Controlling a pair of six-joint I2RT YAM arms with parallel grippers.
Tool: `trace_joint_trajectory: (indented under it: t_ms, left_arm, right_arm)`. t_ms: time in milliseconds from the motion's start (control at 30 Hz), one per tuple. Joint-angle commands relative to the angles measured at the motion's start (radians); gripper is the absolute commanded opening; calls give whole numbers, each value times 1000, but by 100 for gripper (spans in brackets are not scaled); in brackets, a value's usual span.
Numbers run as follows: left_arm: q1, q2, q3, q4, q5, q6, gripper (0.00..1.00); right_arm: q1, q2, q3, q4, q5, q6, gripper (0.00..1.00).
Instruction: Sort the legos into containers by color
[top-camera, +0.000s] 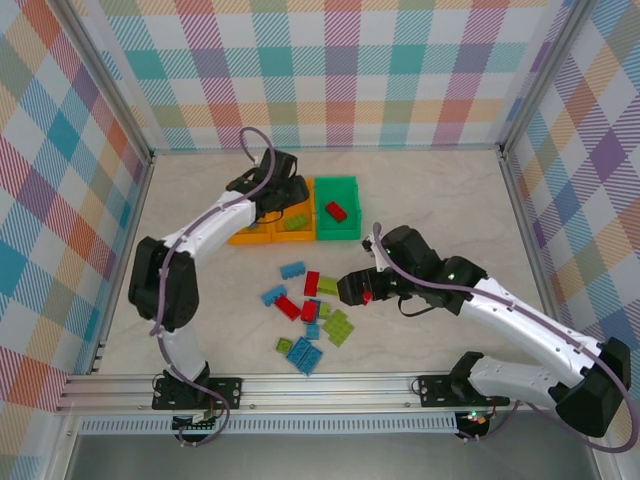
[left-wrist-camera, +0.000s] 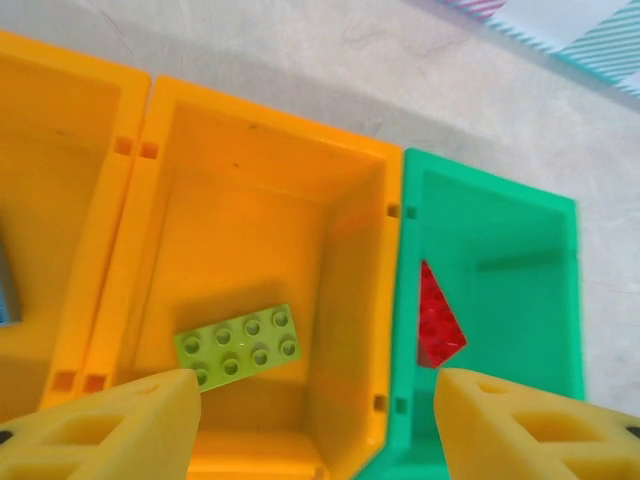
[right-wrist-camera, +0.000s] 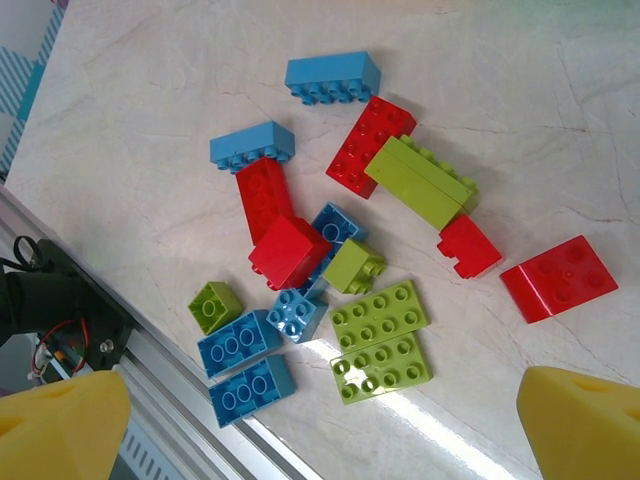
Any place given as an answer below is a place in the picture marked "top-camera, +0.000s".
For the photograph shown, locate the green lego plate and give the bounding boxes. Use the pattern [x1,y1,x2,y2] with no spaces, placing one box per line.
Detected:
[328,322,356,349]
[322,308,350,334]

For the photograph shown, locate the orange bin with green legos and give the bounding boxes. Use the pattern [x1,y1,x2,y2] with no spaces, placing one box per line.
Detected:
[269,177,317,245]

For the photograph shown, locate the orange bin with blue legos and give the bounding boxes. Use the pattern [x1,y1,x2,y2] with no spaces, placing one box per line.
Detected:
[227,172,275,246]

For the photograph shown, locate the green plastic bin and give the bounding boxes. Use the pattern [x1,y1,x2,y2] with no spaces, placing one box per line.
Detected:
[313,174,362,242]

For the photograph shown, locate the aluminium back rail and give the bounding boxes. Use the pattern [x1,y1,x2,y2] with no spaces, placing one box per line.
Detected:
[149,143,504,157]

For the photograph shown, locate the aluminium side rail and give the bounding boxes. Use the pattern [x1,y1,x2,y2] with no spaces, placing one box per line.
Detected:
[88,154,155,376]
[499,149,562,337]

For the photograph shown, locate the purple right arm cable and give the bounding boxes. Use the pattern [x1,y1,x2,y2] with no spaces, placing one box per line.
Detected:
[372,223,634,454]

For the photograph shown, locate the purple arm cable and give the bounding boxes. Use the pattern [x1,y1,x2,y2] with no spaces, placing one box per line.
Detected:
[149,127,279,449]
[372,223,634,454]

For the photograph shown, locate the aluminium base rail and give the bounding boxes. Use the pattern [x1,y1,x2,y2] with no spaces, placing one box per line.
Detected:
[57,373,516,415]

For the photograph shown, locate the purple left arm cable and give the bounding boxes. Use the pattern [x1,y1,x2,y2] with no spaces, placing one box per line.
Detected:
[149,127,279,449]

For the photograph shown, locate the white slotted cable duct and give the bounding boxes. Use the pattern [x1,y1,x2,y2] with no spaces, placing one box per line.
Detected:
[79,412,459,436]

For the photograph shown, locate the aluminium frame post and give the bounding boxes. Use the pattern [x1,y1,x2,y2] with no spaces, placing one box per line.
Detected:
[499,0,597,157]
[62,0,154,166]

